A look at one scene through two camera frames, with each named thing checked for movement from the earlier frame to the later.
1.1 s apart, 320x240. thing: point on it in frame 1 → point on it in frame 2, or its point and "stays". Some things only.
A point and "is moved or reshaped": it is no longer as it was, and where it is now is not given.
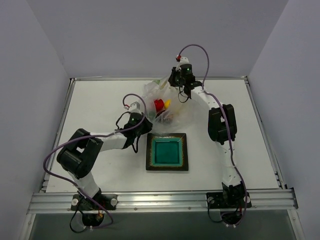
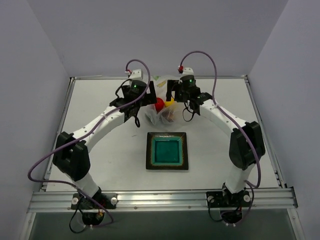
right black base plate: [217, 200] stays
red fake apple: [159, 104] stays
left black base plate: [108, 201] stays
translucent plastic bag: [181, 116] is moved or reshaped
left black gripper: [146, 123] → [151, 92]
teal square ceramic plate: [167, 151] stays
